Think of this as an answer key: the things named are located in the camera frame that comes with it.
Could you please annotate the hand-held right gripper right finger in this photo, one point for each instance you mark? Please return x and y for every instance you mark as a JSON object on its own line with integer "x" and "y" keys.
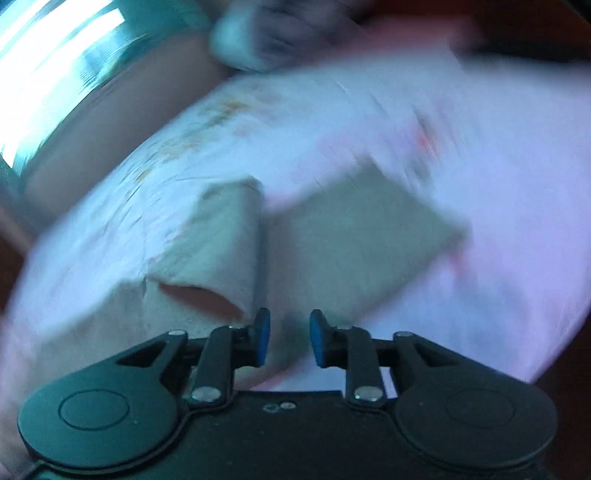
{"x": 317, "y": 339}

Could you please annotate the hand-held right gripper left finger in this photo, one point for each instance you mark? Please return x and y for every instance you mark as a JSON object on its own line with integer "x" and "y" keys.
{"x": 262, "y": 336}

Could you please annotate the beige pants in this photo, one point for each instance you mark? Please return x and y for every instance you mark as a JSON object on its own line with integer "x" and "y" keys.
{"x": 351, "y": 240}

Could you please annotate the pink floral bed sheet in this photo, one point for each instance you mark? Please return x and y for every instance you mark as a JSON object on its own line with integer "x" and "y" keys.
{"x": 498, "y": 194}

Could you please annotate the grey window sill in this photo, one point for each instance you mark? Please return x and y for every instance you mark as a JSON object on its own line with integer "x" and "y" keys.
{"x": 104, "y": 69}

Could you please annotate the bright window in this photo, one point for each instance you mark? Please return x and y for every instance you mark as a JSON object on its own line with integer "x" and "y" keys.
{"x": 41, "y": 69}

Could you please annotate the dark wooden headboard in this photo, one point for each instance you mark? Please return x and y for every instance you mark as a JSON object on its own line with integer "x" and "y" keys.
{"x": 531, "y": 32}

